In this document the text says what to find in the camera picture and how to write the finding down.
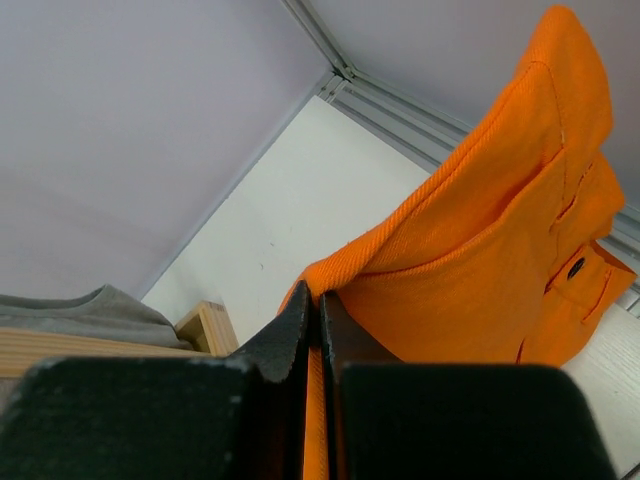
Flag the wooden clothes rack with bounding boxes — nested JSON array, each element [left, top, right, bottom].
[[1, 301, 239, 380]]

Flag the orange trousers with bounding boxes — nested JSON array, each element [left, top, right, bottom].
[[299, 5, 635, 479]]

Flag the grey shirt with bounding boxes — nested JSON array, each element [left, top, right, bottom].
[[1, 285, 192, 350]]

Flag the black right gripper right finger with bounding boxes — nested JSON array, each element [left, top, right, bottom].
[[320, 293, 615, 479]]

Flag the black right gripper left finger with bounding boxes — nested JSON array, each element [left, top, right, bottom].
[[1, 283, 311, 479]]

